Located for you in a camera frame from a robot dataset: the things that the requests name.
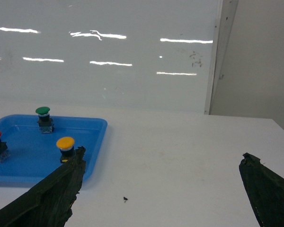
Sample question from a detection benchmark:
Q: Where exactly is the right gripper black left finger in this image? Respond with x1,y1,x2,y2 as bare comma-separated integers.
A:
0,147,86,227

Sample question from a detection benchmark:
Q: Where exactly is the yellow push button switch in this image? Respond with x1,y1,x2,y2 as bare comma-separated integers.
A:
56,137,75,163

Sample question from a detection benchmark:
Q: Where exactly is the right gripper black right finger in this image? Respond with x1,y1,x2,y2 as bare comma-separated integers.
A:
239,153,284,227

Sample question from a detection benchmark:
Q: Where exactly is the green push button switch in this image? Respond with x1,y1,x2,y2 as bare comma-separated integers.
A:
35,106,54,134

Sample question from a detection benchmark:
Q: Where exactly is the white board panel frame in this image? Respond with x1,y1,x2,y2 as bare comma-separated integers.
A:
204,0,239,114

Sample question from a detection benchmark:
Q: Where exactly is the blue plastic tray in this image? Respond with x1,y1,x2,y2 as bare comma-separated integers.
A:
0,114,107,187

